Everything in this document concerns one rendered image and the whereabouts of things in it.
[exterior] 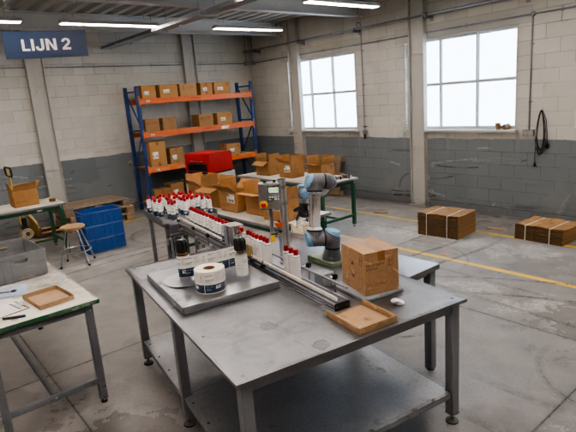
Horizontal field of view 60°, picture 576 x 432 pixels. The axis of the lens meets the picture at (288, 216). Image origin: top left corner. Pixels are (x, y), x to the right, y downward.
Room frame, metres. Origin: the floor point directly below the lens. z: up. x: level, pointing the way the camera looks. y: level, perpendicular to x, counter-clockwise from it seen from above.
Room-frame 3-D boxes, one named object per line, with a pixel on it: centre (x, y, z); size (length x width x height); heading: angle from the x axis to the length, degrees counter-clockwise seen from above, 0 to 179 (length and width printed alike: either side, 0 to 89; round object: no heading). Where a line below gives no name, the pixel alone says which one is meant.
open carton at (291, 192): (5.35, 0.04, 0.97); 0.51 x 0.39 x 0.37; 134
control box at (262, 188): (3.58, 0.11, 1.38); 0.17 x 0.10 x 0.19; 85
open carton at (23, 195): (7.53, 3.95, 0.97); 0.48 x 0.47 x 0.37; 41
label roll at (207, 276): (3.10, 0.54, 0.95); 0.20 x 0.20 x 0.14
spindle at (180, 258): (3.30, 0.74, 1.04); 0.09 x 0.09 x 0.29
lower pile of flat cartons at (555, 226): (6.35, -3.41, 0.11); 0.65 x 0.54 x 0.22; 36
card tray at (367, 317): (2.58, -0.36, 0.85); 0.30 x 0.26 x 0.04; 30
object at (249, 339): (3.28, 0.16, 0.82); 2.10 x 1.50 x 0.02; 30
